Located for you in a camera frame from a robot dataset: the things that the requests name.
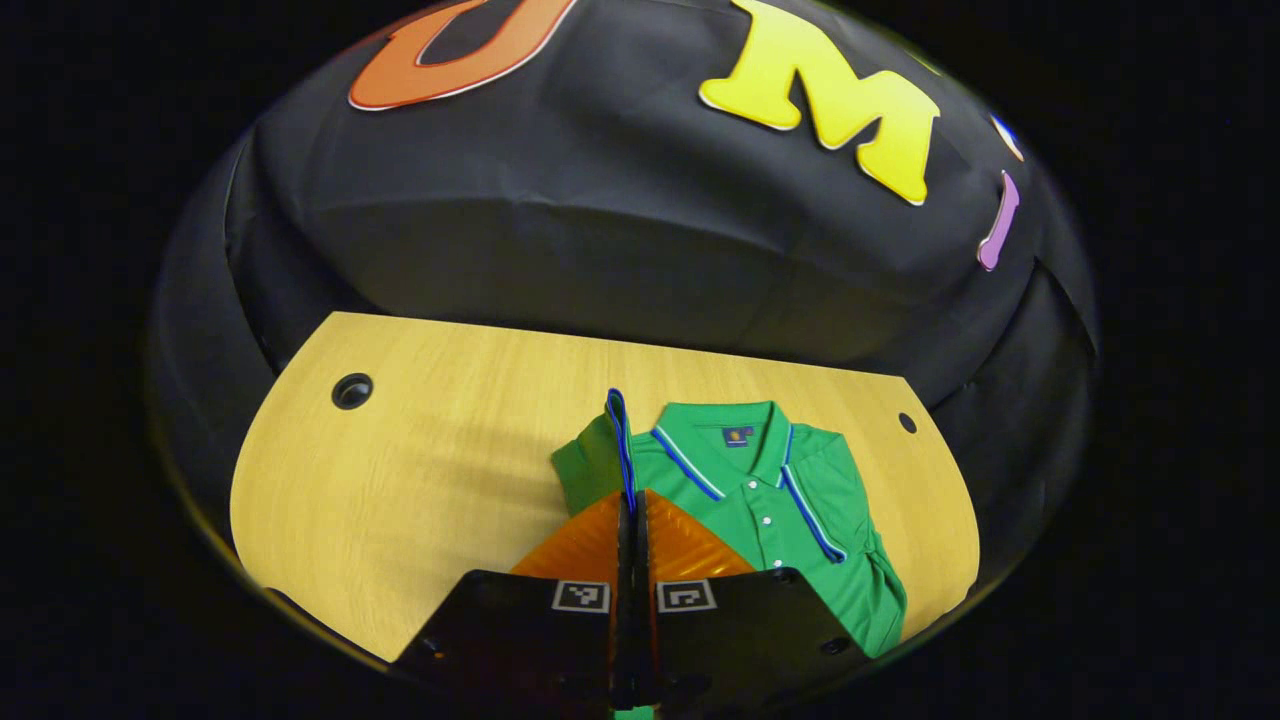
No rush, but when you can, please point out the green T-shirt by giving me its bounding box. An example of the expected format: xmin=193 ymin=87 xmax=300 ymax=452
xmin=550 ymin=388 xmax=909 ymax=659

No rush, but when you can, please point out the black backdrop cloth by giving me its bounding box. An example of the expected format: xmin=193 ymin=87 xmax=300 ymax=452
xmin=145 ymin=0 xmax=1101 ymax=621

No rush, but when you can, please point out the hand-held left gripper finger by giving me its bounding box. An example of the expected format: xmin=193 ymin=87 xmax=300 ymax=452
xmin=393 ymin=488 xmax=635 ymax=716
xmin=634 ymin=488 xmax=873 ymax=716

